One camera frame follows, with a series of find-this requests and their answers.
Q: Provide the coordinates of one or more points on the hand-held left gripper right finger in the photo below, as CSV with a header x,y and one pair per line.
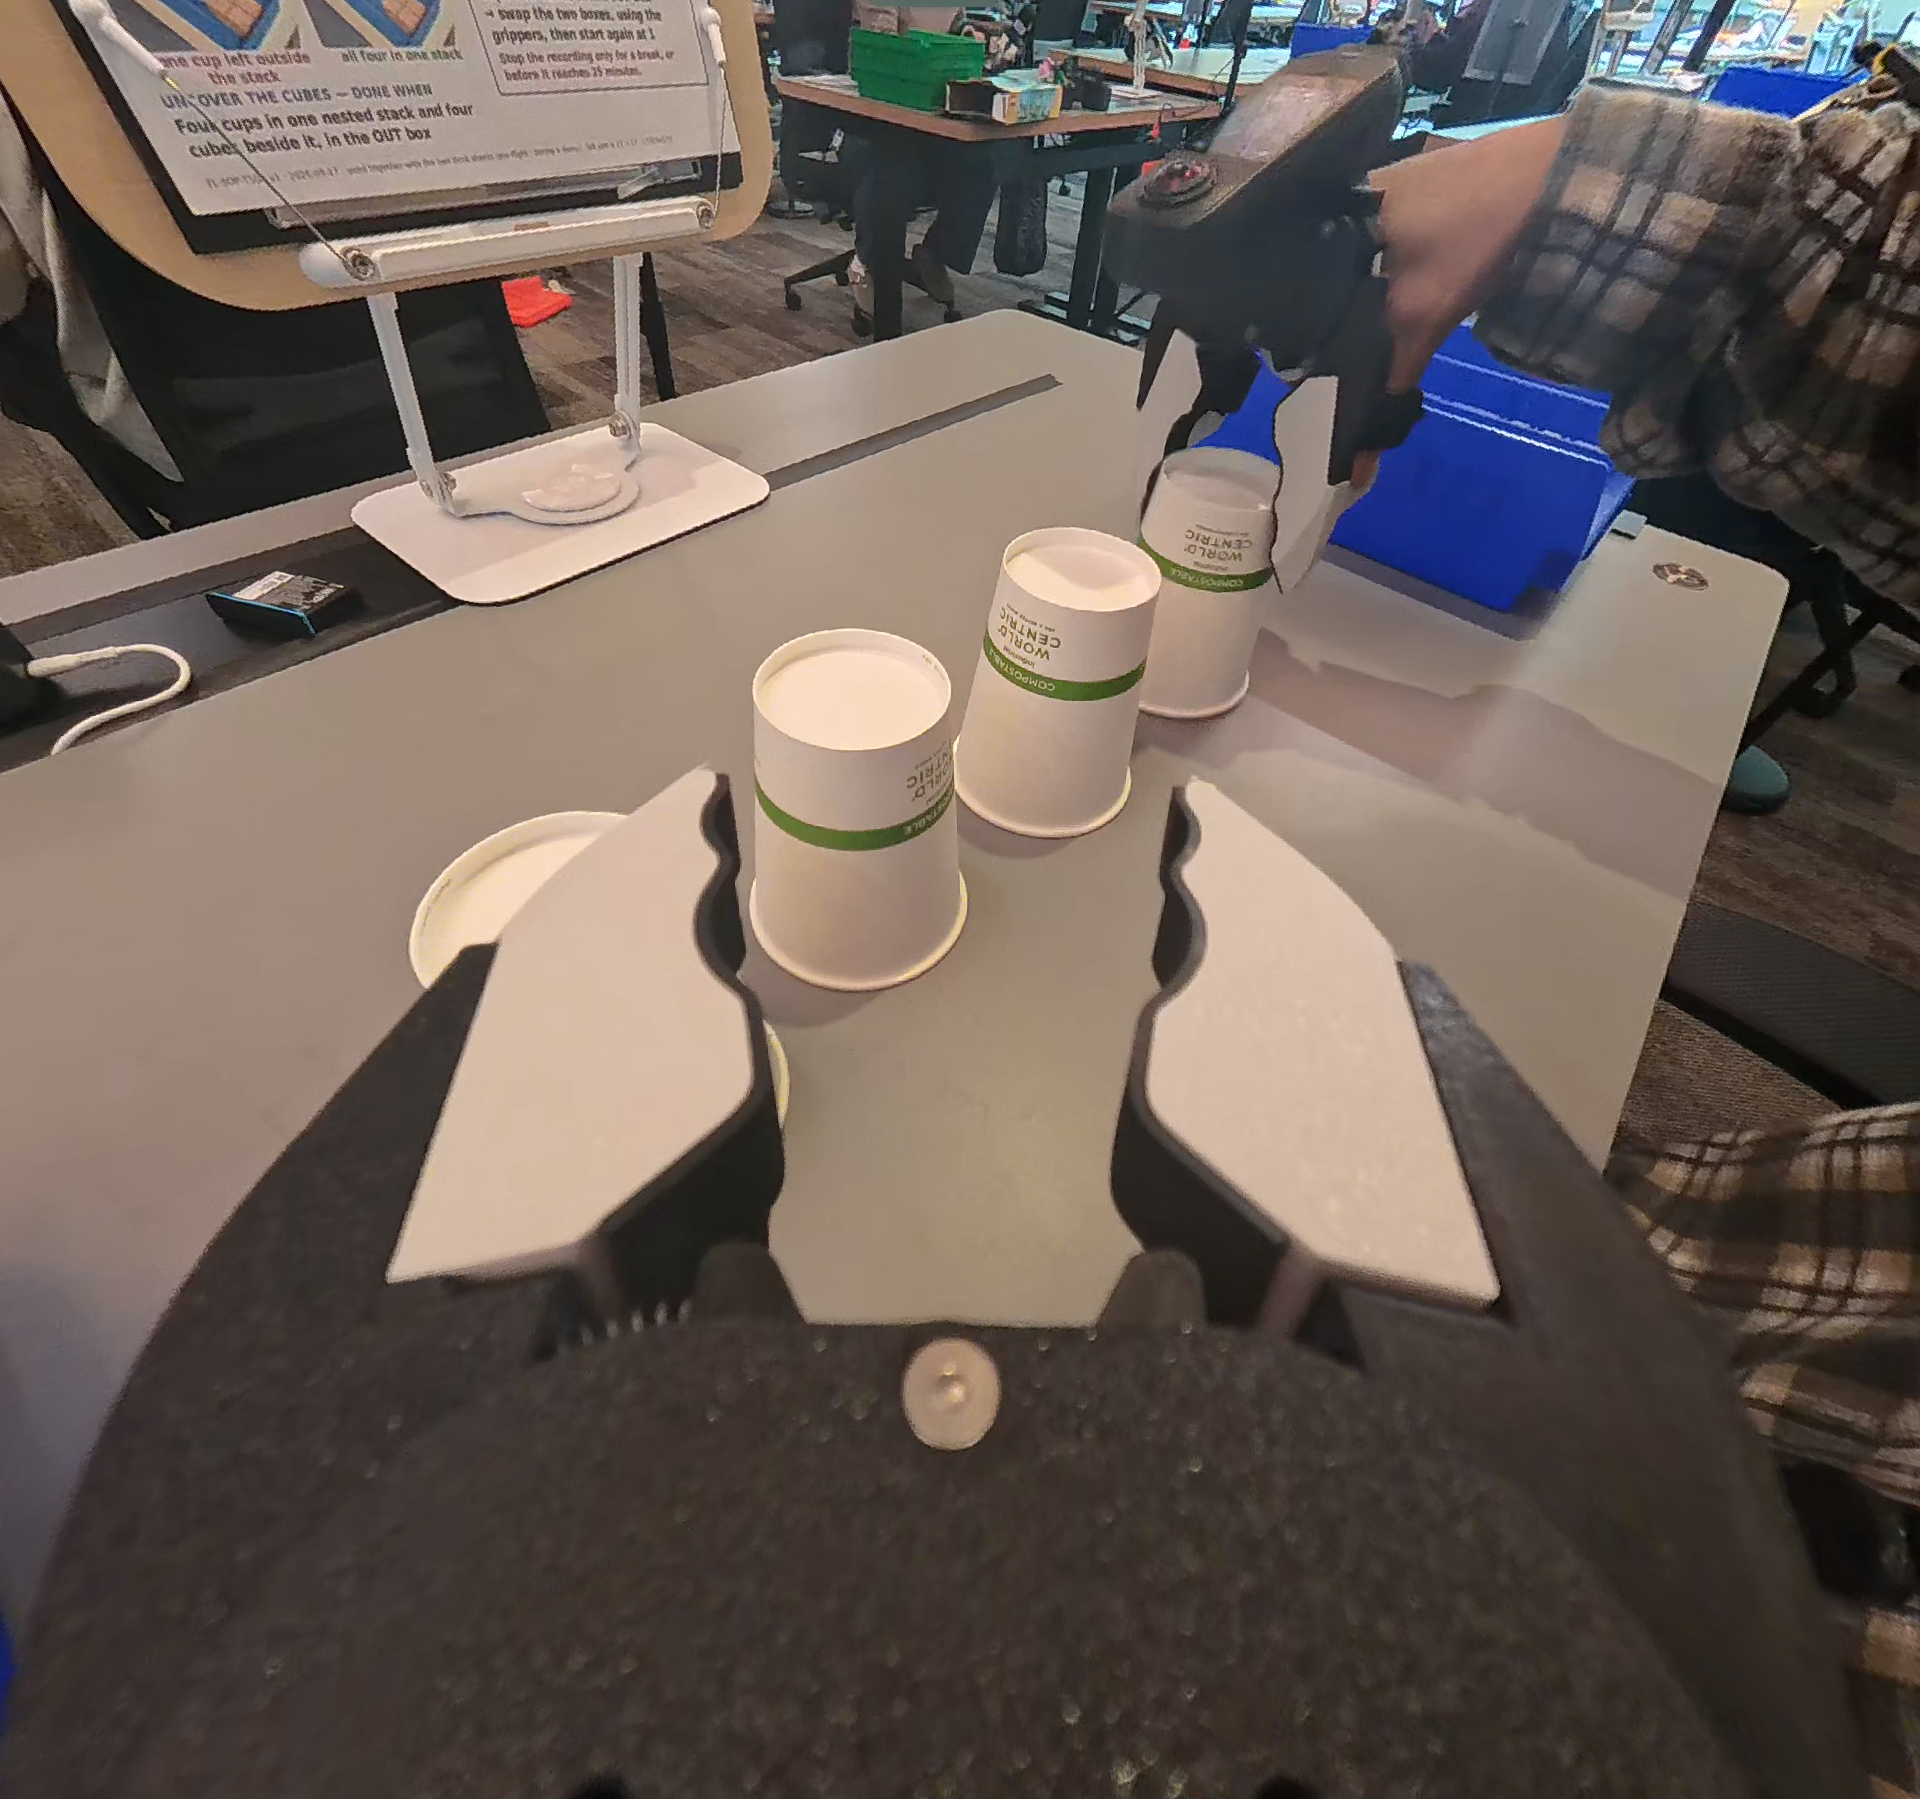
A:
x,y
1305,1093

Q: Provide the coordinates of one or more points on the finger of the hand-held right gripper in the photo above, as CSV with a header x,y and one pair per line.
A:
x,y
1174,382
1305,479

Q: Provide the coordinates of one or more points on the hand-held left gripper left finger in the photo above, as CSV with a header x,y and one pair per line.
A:
x,y
584,1079

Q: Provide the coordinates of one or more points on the white green-banded paper cup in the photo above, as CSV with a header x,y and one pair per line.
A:
x,y
1200,630
495,883
854,901
1050,749

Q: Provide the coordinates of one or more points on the blue plastic bin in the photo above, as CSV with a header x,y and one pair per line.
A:
x,y
1500,479

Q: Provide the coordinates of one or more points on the person's right hand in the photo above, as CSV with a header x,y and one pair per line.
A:
x,y
1463,240

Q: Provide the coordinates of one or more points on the wooden background desk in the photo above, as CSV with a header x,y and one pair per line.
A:
x,y
1050,118
1200,68

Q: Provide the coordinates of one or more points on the blue background bin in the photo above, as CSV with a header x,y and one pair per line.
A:
x,y
1770,90
1328,40

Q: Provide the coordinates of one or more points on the colourful cardboard box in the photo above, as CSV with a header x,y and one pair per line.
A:
x,y
1004,101

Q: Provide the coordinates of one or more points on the stack of green bins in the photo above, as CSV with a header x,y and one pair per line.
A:
x,y
914,68

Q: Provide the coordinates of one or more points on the black chair armrest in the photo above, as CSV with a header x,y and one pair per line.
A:
x,y
1800,1004

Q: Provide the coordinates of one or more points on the white tablet stand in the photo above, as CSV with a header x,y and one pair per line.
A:
x,y
676,509

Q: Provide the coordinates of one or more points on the black stanchion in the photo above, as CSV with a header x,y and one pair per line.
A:
x,y
1752,780

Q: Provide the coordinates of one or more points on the small black device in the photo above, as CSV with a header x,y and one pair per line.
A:
x,y
285,602

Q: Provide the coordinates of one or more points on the red floor marker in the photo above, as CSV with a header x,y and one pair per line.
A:
x,y
540,304

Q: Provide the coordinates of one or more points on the black power bank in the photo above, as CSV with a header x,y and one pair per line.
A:
x,y
18,691

